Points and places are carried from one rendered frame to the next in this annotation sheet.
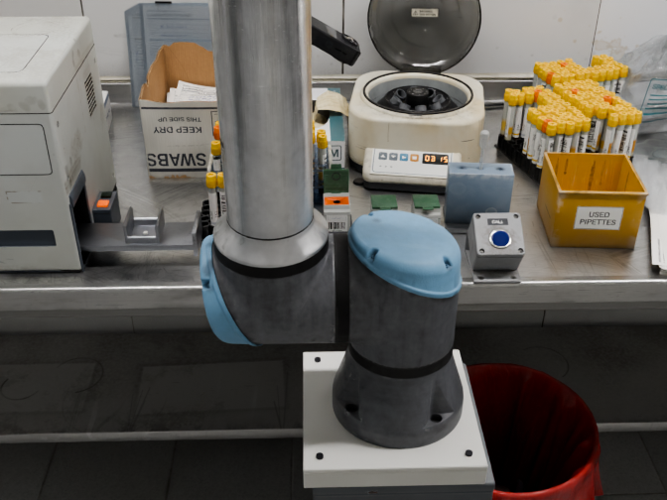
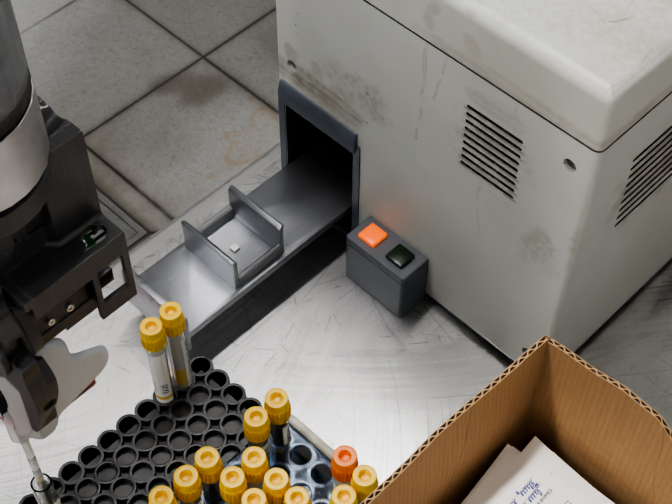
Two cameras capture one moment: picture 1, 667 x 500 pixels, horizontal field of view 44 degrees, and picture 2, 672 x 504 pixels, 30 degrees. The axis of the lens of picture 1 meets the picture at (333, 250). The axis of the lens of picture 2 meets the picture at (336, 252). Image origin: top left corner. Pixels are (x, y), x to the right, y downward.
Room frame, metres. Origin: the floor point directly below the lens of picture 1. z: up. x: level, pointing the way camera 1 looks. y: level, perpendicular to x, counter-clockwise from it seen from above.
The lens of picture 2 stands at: (1.53, -0.06, 1.67)
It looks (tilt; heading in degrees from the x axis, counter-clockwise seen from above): 53 degrees down; 137
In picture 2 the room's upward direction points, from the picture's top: straight up
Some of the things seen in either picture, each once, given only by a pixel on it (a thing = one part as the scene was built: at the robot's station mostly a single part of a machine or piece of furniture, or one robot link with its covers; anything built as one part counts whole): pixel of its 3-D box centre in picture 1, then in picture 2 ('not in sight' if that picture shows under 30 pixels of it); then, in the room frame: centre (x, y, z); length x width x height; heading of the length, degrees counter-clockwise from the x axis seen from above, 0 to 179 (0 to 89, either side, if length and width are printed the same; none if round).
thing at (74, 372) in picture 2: not in sight; (63, 384); (1.17, 0.08, 1.08); 0.06 x 0.03 x 0.09; 93
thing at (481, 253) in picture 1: (492, 235); not in sight; (1.06, -0.24, 0.92); 0.13 x 0.07 x 0.08; 2
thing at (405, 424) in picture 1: (398, 368); not in sight; (0.72, -0.07, 0.95); 0.15 x 0.15 x 0.10
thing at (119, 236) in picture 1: (130, 230); (256, 227); (1.06, 0.30, 0.92); 0.21 x 0.07 x 0.05; 92
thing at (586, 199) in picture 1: (588, 199); not in sight; (1.15, -0.40, 0.93); 0.13 x 0.13 x 0.10; 88
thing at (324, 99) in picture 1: (320, 123); not in sight; (1.44, 0.03, 0.92); 0.24 x 0.12 x 0.10; 2
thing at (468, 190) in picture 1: (477, 195); not in sight; (1.16, -0.23, 0.92); 0.10 x 0.07 x 0.10; 87
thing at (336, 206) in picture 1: (336, 217); not in sight; (1.10, 0.00, 0.92); 0.05 x 0.04 x 0.06; 2
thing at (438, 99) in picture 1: (417, 107); not in sight; (1.42, -0.15, 0.97); 0.15 x 0.15 x 0.07
